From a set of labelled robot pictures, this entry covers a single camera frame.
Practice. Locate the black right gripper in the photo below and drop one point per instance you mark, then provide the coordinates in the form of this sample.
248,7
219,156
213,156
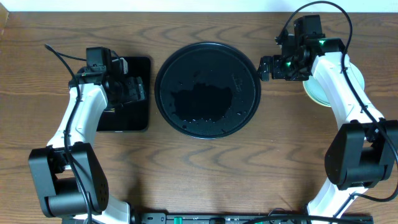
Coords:
275,61

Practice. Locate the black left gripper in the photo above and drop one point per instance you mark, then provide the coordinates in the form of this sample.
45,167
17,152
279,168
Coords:
134,89

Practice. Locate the light blue plate top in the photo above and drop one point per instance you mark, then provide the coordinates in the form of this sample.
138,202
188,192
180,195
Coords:
316,92

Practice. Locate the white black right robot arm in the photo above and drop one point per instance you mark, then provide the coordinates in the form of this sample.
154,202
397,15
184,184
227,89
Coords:
363,151

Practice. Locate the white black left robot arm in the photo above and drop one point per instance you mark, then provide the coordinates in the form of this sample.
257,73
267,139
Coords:
67,175

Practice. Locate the black rectangular tray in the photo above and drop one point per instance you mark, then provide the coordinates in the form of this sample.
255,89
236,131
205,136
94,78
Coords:
131,116

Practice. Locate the black round tray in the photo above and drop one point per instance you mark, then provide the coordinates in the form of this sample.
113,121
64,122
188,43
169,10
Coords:
207,90

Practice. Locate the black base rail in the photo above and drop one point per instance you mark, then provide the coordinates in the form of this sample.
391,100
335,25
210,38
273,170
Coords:
274,218

